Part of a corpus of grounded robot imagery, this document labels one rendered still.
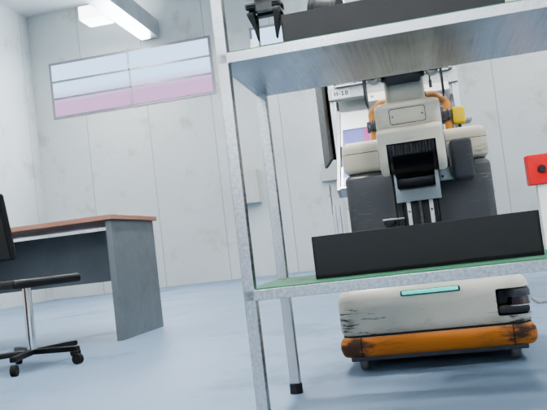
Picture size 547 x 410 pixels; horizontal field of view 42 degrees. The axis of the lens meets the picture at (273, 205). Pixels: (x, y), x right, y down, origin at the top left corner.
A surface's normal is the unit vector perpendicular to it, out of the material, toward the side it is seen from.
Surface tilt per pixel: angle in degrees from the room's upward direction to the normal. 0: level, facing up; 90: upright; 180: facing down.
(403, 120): 98
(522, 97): 90
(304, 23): 90
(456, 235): 90
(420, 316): 90
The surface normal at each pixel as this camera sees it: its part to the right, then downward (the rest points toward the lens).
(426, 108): -0.20, 0.11
